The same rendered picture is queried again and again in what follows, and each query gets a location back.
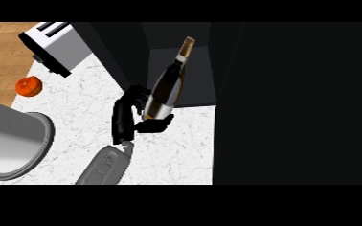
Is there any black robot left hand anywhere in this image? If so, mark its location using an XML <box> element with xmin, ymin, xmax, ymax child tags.
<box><xmin>111</xmin><ymin>84</ymin><xmax>176</xmax><ymax>146</ymax></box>

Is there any dark wine bottle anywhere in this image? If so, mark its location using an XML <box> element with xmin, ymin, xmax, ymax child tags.
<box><xmin>142</xmin><ymin>35</ymin><xmax>197</xmax><ymax>121</ymax></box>

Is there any dark open cabinet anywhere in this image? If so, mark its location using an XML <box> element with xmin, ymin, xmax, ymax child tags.
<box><xmin>70</xmin><ymin>21</ymin><xmax>247</xmax><ymax>109</ymax></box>

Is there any dark cabinet door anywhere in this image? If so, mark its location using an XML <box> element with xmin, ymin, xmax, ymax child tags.
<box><xmin>211</xmin><ymin>21</ymin><xmax>362</xmax><ymax>186</ymax></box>

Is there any orange fruit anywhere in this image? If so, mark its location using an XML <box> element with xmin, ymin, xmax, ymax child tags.
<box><xmin>15</xmin><ymin>76</ymin><xmax>44</xmax><ymax>98</ymax></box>

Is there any grey metal pot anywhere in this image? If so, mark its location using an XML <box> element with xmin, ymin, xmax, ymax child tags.
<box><xmin>0</xmin><ymin>104</ymin><xmax>56</xmax><ymax>182</ymax></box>

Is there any white toaster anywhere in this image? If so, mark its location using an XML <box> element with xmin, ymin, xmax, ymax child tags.
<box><xmin>16</xmin><ymin>21</ymin><xmax>95</xmax><ymax>79</ymax></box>

